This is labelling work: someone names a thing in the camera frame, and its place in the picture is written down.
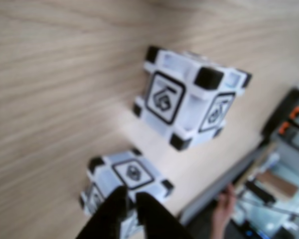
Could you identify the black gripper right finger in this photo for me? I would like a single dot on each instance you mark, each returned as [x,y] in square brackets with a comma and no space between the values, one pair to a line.
[159,221]

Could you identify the brown board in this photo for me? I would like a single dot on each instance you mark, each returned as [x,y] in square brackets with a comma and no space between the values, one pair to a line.
[279,184]

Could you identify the white cube crossed symbol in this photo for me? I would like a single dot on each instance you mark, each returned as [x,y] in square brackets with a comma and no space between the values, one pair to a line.
[133,173]

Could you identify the black case orange latches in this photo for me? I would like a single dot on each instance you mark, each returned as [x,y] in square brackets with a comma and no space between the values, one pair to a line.
[284,117]

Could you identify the white cube spiral symbol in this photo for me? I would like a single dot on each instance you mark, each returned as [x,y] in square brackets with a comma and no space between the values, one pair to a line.
[164,99]

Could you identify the person's hand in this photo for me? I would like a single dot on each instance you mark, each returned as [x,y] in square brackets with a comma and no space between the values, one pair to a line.
[223,214]

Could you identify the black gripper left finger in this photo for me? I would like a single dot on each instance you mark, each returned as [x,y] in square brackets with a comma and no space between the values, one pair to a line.
[107,216]

